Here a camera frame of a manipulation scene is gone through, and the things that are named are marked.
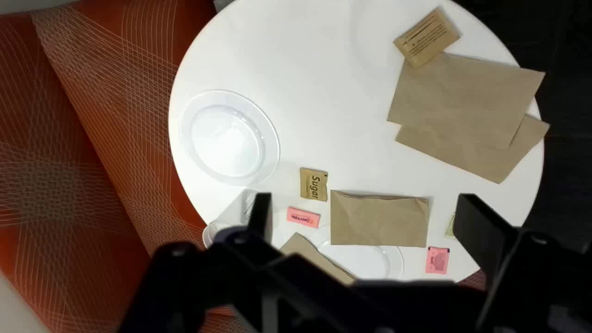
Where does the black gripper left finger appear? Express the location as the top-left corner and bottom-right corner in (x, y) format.
(118, 192), (396, 333)

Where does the pink sweetener packet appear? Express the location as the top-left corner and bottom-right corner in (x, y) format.
(423, 244), (451, 276)
(285, 205), (323, 231)

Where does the large brown printed packet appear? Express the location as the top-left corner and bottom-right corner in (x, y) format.
(392, 6), (462, 70)

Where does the small brown sugar packet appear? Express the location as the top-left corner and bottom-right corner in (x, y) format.
(297, 165), (331, 204)

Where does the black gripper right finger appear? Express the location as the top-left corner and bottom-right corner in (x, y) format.
(453, 192), (592, 333)

